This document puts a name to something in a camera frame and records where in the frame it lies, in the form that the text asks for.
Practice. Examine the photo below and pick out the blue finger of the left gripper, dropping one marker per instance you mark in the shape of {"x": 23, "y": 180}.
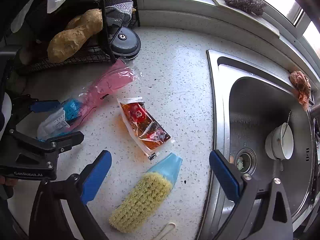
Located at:
{"x": 63, "y": 143}
{"x": 44, "y": 106}

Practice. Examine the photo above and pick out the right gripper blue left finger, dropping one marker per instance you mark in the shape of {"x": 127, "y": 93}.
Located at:
{"x": 93, "y": 175}

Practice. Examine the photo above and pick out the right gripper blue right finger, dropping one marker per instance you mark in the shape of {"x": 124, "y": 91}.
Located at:
{"x": 227, "y": 174}

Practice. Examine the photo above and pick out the blue white plastic wrapper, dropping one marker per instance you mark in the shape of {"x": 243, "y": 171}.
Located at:
{"x": 62, "y": 121}

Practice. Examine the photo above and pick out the red orange sauce packet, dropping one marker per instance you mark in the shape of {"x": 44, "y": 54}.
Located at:
{"x": 144, "y": 129}

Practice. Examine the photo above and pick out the pink transparent plastic wrapper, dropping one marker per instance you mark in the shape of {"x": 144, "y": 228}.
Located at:
{"x": 117, "y": 76}

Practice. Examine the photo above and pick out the person left hand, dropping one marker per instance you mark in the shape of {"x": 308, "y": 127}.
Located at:
{"x": 8, "y": 181}

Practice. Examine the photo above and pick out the sink drain strainer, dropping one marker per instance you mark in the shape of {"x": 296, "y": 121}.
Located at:
{"x": 246, "y": 161}

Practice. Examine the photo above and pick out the stainless steel sink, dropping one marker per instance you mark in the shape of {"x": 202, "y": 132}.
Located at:
{"x": 280, "y": 200}

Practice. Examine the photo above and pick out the dark round lid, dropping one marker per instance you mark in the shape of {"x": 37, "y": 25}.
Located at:
{"x": 124, "y": 42}

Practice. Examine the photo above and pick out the orange dish cloth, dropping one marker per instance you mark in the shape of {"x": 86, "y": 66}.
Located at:
{"x": 301, "y": 83}

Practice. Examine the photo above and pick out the steel wool scourer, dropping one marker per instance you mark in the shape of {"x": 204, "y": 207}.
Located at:
{"x": 249, "y": 6}

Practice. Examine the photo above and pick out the blue handled scrub brush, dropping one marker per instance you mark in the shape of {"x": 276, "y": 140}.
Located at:
{"x": 147, "y": 195}

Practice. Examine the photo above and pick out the white plastic spoon handle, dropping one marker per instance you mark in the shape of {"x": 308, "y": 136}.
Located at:
{"x": 167, "y": 229}

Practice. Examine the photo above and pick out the black wire rack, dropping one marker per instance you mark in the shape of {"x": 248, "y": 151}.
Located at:
{"x": 41, "y": 27}

